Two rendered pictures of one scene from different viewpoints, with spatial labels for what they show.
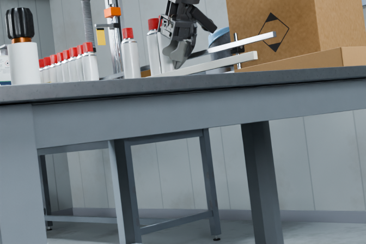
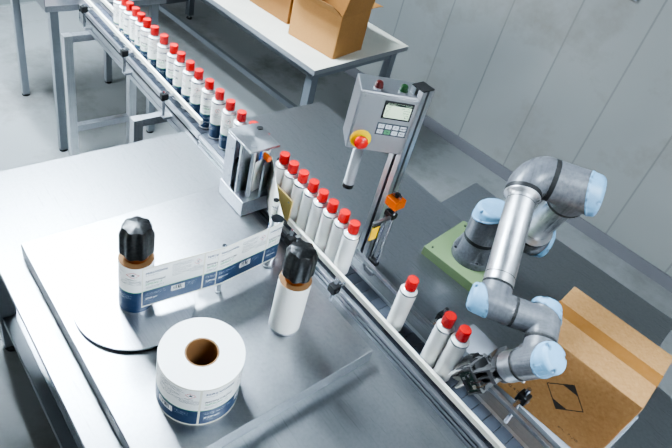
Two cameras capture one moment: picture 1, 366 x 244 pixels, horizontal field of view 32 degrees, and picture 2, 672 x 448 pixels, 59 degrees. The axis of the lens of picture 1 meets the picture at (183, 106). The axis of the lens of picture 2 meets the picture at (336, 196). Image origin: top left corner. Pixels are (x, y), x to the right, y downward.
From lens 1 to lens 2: 1.82 m
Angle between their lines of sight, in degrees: 41
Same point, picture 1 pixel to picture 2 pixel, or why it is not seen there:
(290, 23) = (587, 411)
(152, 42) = (440, 339)
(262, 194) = not seen: hidden behind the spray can
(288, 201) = (437, 113)
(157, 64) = (434, 354)
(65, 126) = not seen: outside the picture
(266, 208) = not seen: hidden behind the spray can
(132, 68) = (401, 316)
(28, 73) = (295, 314)
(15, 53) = (288, 298)
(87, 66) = (347, 248)
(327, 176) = (485, 118)
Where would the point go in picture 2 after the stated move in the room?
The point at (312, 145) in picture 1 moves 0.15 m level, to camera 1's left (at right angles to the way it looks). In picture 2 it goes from (486, 85) to (466, 81)
